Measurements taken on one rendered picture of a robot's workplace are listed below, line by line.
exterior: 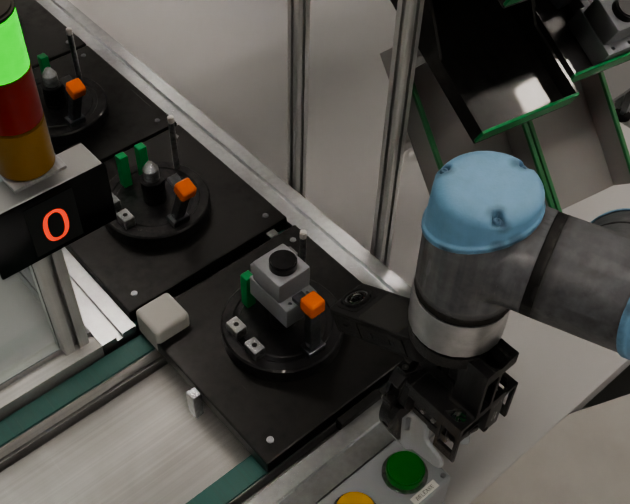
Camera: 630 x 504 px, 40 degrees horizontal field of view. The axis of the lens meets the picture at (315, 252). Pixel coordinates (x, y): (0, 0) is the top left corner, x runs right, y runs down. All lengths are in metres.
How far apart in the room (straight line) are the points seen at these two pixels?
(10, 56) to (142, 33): 0.95
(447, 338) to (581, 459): 0.48
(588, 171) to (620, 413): 0.31
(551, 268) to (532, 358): 0.59
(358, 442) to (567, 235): 0.44
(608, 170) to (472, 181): 0.65
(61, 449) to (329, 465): 0.30
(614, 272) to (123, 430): 0.61
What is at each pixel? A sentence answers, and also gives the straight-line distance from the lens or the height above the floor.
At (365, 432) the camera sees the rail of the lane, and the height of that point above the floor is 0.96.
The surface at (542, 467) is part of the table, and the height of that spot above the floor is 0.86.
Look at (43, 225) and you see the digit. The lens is 0.81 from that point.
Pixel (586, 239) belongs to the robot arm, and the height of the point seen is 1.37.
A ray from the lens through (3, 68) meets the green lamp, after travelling 0.71.
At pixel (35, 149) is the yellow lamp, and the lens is 0.76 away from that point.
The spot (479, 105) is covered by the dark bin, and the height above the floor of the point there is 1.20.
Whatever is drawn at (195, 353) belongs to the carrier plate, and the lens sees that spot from 0.99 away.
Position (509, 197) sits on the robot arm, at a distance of 0.57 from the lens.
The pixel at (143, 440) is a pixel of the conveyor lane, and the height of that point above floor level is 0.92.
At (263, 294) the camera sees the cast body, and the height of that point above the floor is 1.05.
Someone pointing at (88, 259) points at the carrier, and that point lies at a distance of 1.10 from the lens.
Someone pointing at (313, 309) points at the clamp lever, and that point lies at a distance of 0.89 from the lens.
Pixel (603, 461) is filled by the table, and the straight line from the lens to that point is 1.10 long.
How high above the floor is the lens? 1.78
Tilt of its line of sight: 49 degrees down
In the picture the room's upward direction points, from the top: 2 degrees clockwise
